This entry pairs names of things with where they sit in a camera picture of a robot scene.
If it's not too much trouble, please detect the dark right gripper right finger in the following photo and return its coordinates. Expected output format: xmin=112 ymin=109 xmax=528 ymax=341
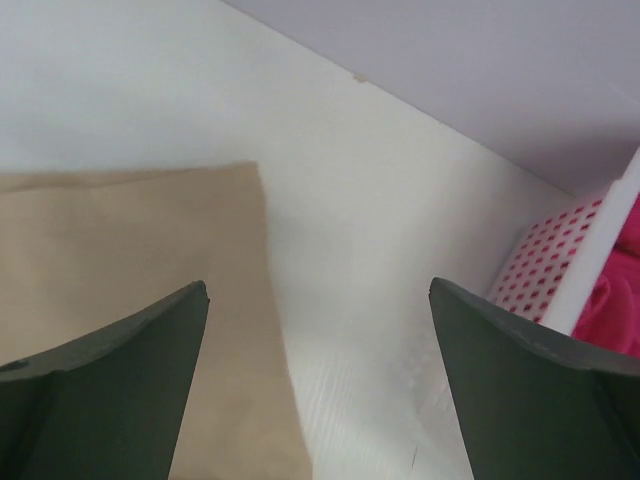
xmin=429 ymin=278 xmax=639 ymax=480

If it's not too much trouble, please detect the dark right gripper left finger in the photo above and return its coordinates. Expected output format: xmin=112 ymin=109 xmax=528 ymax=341
xmin=1 ymin=281 xmax=209 ymax=479

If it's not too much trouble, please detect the beige t shirt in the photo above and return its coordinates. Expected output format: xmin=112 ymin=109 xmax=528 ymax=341
xmin=1 ymin=163 xmax=312 ymax=479

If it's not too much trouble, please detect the pink red shirt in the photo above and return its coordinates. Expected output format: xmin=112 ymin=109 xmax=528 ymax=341
xmin=572 ymin=202 xmax=640 ymax=357

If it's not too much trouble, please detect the white plastic laundry basket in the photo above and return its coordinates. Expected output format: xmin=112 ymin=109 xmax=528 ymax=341
xmin=486 ymin=154 xmax=639 ymax=335

